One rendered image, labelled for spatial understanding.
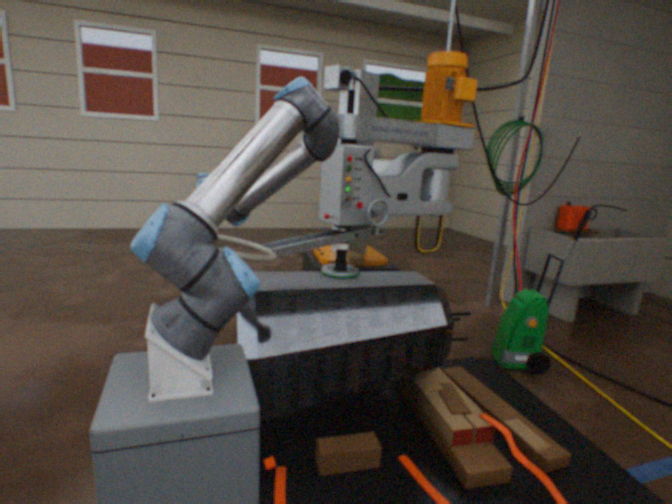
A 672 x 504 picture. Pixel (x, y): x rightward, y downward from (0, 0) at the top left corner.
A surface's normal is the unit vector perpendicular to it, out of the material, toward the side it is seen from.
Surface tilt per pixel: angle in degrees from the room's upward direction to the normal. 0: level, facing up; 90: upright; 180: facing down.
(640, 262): 90
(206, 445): 90
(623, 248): 90
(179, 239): 70
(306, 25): 90
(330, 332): 45
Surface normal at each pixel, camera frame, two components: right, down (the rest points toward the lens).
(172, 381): 0.33, 0.25
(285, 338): 0.25, -0.51
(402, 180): 0.52, 0.24
